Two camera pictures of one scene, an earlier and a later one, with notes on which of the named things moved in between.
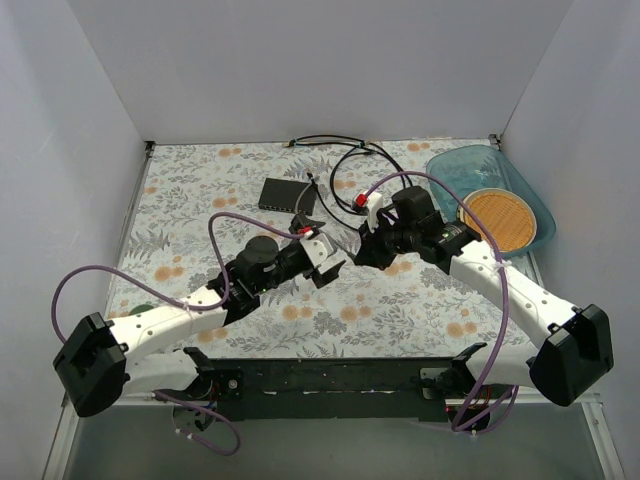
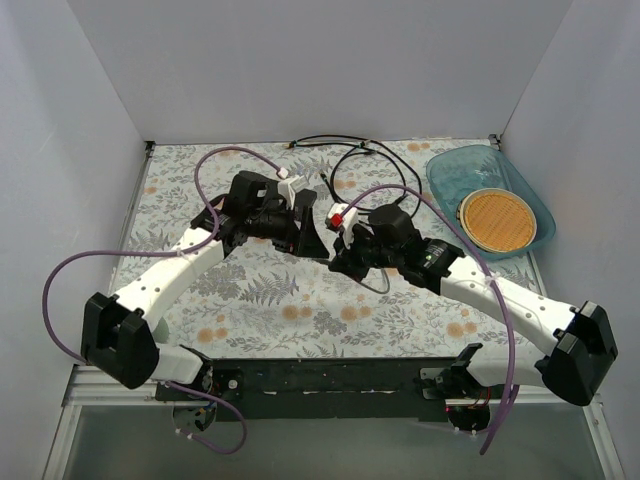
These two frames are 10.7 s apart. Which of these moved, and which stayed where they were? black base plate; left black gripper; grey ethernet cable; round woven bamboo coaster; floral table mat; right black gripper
Moved: right black gripper; left black gripper; grey ethernet cable
Stayed: round woven bamboo coaster; black base plate; floral table mat
